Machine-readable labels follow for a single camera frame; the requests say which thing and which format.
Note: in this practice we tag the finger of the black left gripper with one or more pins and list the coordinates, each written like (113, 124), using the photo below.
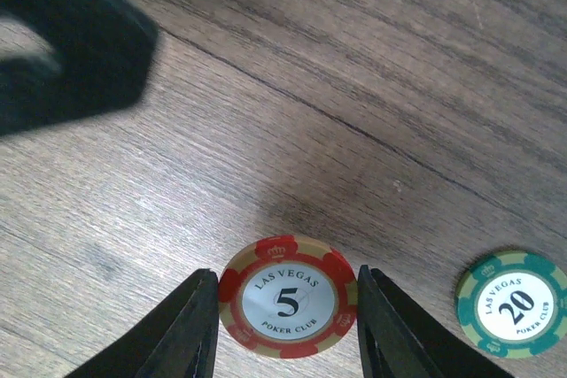
(103, 52)

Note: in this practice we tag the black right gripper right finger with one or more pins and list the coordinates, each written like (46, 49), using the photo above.
(398, 338)

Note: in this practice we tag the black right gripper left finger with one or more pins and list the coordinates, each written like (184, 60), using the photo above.
(178, 338)

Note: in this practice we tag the red poker chip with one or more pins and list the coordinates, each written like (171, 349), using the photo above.
(288, 297)

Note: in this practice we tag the teal poker chip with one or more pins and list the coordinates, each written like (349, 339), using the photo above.
(512, 304)

